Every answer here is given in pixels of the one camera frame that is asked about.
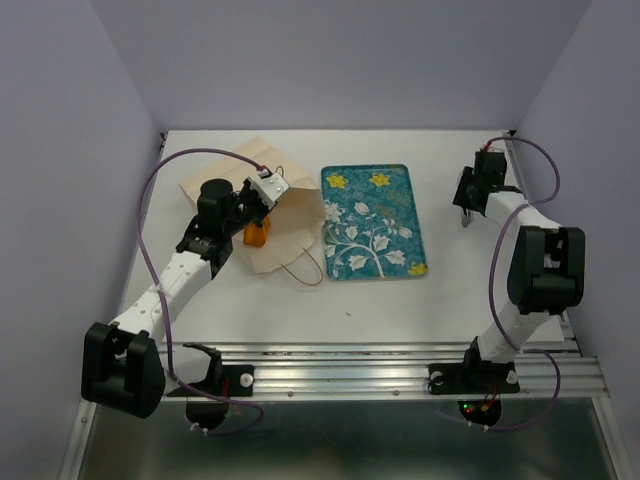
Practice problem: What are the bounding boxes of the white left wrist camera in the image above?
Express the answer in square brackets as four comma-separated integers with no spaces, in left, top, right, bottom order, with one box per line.
[250,172,290,210]

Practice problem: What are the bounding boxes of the teal floral tray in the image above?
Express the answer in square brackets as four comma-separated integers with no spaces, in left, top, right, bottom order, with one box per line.
[321,164,428,281]

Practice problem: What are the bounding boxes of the aluminium front frame rail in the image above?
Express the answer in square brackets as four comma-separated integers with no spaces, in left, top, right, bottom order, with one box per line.
[82,341,612,401]

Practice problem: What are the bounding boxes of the aluminium table edge rail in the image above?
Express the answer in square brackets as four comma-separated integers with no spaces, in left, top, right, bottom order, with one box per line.
[494,137,586,359]

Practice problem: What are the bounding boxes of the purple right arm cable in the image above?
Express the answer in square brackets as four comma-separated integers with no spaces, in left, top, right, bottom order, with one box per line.
[433,136,562,433]

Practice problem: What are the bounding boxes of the beige paper bag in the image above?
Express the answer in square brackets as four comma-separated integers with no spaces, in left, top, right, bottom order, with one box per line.
[179,137,325,288]

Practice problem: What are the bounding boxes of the metal tongs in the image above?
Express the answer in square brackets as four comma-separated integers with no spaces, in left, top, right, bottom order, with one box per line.
[461,208,473,228]

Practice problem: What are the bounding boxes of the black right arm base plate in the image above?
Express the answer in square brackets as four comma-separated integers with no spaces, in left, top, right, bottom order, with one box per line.
[427,362,520,397]

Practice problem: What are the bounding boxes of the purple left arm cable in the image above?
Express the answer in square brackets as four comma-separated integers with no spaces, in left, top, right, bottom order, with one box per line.
[137,147,271,436]

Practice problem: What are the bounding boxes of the orange twisted fake bread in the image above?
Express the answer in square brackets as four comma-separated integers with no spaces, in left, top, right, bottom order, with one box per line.
[243,217,271,248]

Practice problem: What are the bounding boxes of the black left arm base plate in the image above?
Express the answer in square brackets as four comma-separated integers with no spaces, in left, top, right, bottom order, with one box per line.
[182,342,255,398]

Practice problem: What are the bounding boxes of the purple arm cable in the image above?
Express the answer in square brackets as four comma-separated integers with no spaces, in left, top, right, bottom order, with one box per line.
[137,147,271,436]
[433,136,562,433]

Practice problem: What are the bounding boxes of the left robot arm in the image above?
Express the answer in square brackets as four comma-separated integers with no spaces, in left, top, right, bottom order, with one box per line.
[81,173,290,418]

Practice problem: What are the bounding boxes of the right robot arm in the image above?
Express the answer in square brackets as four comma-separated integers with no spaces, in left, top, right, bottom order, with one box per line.
[453,148,586,390]

